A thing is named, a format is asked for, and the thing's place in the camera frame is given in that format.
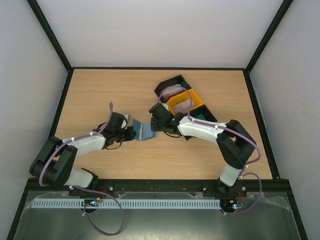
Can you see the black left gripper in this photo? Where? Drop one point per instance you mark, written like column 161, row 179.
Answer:
column 131, row 135

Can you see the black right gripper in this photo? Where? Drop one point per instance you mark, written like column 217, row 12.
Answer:
column 155, row 124

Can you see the teal card holder wallet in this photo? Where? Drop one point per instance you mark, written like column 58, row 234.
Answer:
column 143, row 130

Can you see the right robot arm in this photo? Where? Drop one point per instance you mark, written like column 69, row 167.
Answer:
column 237, row 147

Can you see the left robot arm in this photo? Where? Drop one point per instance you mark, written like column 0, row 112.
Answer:
column 54, row 164

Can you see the white pink card stack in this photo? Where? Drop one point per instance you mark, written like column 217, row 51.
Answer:
column 183, row 106

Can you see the black bin with red cards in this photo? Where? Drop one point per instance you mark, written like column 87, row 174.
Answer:
column 179, row 79

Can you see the red white card stack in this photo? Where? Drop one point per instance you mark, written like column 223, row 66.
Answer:
column 173, row 90

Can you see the teal card stack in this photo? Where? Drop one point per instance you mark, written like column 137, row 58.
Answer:
column 201, row 117

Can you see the black bin with teal cards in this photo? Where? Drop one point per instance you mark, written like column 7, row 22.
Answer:
column 203, row 113

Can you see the yellow plastic bin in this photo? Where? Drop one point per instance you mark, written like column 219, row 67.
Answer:
column 182, row 97

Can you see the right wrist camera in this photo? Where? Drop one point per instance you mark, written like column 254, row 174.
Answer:
column 165, row 106

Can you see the black enclosure frame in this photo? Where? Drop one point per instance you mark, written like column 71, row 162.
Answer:
column 284, row 7

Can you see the white slotted cable duct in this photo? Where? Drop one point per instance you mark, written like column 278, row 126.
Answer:
column 59, row 203

